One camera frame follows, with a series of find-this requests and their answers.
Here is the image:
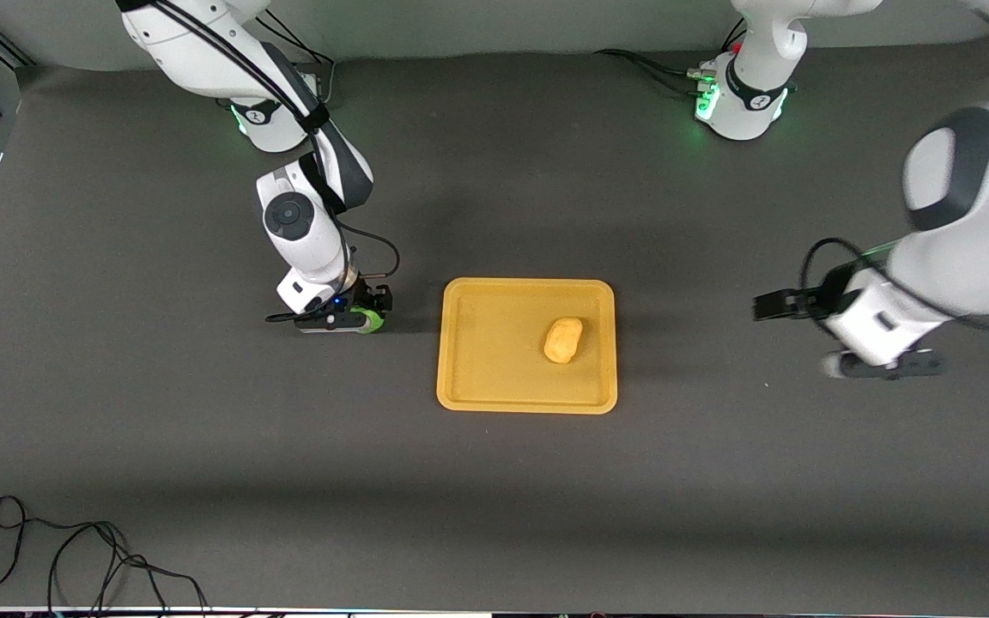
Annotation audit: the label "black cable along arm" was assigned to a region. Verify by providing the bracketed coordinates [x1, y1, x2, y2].
[121, 0, 402, 320]
[798, 236, 989, 335]

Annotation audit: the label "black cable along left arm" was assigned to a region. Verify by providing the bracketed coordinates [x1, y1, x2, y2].
[798, 236, 989, 335]

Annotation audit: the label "thin black loose cable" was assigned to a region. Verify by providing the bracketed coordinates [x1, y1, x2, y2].
[46, 518, 209, 615]
[0, 495, 131, 609]

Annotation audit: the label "black cables at right arm base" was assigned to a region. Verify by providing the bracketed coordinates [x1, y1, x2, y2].
[218, 17, 337, 112]

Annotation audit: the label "yellow-brown potato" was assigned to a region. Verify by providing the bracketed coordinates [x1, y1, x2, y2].
[543, 316, 586, 366]

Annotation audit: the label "black cables at arm base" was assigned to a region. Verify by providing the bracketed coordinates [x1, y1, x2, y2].
[592, 17, 749, 97]
[218, 17, 337, 112]

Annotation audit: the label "black cables at left arm base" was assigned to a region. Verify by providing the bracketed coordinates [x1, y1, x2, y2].
[592, 17, 749, 97]

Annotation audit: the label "black cable along right arm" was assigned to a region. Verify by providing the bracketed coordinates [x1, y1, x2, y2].
[121, 0, 402, 320]

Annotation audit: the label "yellow plastic tray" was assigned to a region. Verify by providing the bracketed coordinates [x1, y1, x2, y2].
[436, 277, 618, 416]

